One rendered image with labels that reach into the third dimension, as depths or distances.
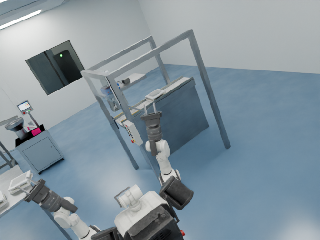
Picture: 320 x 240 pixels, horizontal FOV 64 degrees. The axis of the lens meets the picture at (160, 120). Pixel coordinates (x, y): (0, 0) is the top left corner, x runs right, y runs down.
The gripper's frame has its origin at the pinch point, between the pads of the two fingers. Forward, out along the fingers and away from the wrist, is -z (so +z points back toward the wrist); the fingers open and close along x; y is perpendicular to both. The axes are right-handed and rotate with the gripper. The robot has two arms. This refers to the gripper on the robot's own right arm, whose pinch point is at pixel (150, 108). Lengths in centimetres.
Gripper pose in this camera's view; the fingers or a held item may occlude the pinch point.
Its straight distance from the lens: 146.9
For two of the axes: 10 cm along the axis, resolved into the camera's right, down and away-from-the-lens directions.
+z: 1.7, 9.5, 2.7
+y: -1.4, -2.4, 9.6
